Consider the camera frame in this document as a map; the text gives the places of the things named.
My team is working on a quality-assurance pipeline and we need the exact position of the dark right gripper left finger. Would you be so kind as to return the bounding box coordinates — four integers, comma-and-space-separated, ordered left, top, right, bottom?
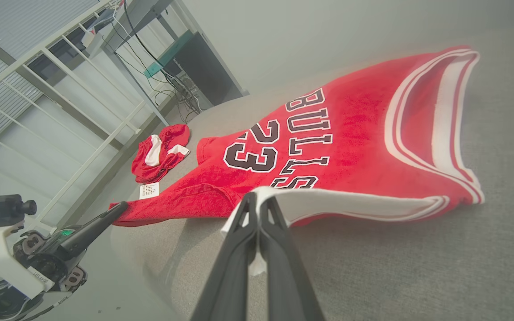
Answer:
190, 192, 259, 321

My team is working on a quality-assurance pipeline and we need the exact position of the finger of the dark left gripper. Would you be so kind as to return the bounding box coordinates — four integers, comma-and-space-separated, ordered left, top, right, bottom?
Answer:
60, 201, 129, 260

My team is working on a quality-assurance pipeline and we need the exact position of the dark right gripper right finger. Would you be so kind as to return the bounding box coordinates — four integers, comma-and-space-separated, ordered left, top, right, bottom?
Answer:
258, 196, 325, 321

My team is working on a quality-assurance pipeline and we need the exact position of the red shorts white side stripe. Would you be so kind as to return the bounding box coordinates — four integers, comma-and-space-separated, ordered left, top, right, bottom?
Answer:
131, 123, 191, 184

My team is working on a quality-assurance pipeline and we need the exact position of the red Bulls basketball jersey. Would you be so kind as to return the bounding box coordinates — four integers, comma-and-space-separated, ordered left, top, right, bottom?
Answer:
109, 45, 486, 277

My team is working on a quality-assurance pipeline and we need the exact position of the green desk crossbar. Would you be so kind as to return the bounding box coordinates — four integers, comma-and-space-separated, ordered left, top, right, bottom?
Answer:
143, 30, 195, 79

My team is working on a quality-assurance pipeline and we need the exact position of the black cabinet panel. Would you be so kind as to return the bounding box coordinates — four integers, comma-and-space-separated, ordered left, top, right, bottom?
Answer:
168, 30, 245, 112

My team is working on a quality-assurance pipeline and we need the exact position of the grey metal desk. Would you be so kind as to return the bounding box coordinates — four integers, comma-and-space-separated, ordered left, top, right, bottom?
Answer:
101, 0, 182, 128

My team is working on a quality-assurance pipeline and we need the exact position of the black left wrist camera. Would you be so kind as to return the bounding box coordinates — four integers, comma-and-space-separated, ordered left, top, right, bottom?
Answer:
0, 194, 38, 229

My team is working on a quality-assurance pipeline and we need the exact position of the white metal rack frame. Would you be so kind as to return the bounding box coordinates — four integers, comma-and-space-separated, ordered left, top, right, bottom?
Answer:
0, 0, 170, 232

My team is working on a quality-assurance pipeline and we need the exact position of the desk with cables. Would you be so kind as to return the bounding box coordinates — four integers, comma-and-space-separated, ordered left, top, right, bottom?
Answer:
112, 0, 205, 123

